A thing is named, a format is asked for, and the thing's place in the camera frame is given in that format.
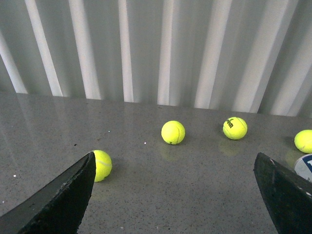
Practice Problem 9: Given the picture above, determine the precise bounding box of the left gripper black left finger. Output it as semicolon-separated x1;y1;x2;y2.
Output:
0;152;95;234

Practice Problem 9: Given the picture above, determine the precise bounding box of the tennis ball behind left finger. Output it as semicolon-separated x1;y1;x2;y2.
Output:
93;150;112;182

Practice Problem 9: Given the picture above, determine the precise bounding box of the plain yellow tennis ball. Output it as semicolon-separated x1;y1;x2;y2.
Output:
161;120;186;145

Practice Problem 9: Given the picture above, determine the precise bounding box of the yellow tennis ball far right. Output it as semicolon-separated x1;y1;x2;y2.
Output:
294;129;312;154

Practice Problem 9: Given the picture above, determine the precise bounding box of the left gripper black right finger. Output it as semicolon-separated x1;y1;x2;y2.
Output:
253;153;312;234

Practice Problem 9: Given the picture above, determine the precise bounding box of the white pleated curtain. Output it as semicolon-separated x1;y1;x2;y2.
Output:
0;0;312;117

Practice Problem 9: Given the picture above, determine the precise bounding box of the clear tennis ball can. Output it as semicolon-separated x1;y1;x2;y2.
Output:
294;154;312;182

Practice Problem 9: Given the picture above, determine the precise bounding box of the yellow Wilson logo tennis ball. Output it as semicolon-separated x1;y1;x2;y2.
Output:
222;117;248;140

